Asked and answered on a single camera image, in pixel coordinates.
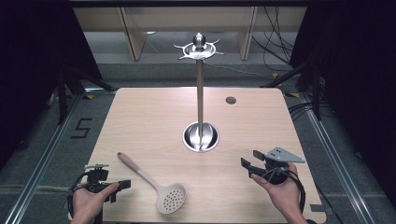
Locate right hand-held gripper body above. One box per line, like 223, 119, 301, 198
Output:
262, 147, 306, 186

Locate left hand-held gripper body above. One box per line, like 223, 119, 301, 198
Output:
83, 163, 110, 193

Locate person's left hand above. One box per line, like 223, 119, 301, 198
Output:
72, 182, 120, 224

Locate person's right hand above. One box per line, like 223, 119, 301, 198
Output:
250, 162, 302, 217

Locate beige slotted skimmer spoon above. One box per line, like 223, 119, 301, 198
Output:
117, 151, 187, 216

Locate grey tape patch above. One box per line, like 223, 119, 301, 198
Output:
309, 203, 327, 214

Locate steel utensil hanging rack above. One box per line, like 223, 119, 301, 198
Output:
173, 32, 226, 154

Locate black metal stand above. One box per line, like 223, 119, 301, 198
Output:
260, 57, 323, 121
54, 65, 116, 126

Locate black curtain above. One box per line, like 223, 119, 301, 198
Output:
0, 0, 104, 171
289, 0, 396, 200

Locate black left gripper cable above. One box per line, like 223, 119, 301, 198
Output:
66, 171, 94, 219

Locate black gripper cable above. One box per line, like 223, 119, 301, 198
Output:
66, 171, 94, 219
261, 167, 307, 215

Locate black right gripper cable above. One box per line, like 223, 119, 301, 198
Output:
261, 167, 307, 215

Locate aluminium floor rail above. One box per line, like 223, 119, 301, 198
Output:
3, 91, 85, 224
298, 92, 378, 224

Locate black floor cables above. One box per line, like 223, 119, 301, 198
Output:
287, 102, 315, 121

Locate thin white floor cable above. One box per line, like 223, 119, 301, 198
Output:
204, 63, 267, 80

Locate bundle of black hanging cables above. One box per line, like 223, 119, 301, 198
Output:
251, 7, 296, 65

